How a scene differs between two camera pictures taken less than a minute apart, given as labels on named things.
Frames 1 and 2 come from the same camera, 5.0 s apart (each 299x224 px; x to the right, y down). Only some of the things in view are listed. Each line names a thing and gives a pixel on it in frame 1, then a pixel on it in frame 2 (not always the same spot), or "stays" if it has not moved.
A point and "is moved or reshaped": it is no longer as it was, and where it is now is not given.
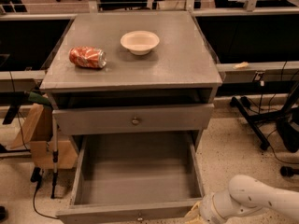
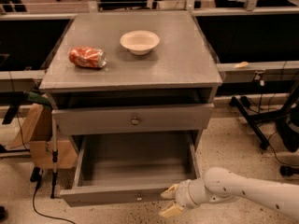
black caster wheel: x=289 y=172 stays
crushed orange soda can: x=88 y=56 stays
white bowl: x=139 y=42 stays
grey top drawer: x=149 y=119 stays
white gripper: x=207 y=209 to x=182 y=194
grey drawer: x=134 y=178 is moved or reshaped
